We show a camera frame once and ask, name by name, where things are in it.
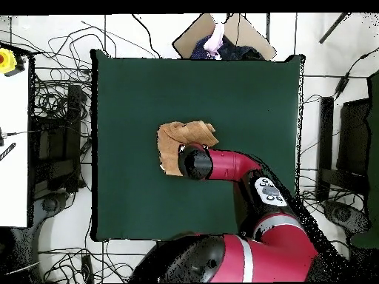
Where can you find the orange terry towel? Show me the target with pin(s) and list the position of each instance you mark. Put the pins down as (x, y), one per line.
(171, 142)

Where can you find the dark green table cloth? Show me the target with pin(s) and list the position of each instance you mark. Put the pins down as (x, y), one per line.
(148, 88)

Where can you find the dark blue garments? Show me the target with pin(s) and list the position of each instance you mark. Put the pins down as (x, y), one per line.
(237, 51)

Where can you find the cardboard box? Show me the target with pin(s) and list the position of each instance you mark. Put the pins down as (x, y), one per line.
(189, 38)

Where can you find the pink garment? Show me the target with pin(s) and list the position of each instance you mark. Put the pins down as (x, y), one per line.
(216, 38)

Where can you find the black equipment rack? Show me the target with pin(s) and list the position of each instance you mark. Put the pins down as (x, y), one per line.
(72, 118)

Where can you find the black power strip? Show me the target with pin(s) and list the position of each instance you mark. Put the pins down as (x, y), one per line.
(86, 267)

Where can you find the white table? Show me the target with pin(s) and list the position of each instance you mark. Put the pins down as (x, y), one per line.
(13, 177)

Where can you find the dark green fabric panel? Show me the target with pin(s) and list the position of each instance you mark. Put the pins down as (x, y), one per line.
(373, 118)

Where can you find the black rod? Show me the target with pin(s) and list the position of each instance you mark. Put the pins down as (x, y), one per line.
(334, 28)

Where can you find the yellow emergency stop button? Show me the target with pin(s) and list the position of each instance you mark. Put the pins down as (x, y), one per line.
(6, 60)

